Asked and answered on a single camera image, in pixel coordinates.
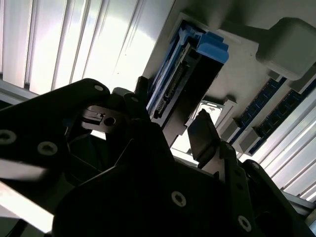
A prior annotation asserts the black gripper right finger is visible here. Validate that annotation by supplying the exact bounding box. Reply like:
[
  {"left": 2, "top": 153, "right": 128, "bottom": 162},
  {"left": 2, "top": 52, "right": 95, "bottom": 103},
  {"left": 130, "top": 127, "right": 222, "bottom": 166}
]
[{"left": 187, "top": 109, "right": 312, "bottom": 237}]

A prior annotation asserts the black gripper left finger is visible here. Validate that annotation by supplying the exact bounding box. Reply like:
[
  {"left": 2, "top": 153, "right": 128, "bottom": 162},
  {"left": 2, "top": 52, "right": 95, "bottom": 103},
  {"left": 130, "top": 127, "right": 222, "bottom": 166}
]
[{"left": 0, "top": 76, "right": 193, "bottom": 212}]

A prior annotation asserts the hard disk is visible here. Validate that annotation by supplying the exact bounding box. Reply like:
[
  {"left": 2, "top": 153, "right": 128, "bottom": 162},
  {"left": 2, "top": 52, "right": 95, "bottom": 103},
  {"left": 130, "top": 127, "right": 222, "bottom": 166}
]
[{"left": 145, "top": 26, "right": 230, "bottom": 149}]

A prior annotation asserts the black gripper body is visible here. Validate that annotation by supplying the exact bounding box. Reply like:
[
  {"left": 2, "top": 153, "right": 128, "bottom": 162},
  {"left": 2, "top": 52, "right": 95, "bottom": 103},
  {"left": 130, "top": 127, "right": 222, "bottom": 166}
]
[{"left": 51, "top": 158, "right": 235, "bottom": 237}]

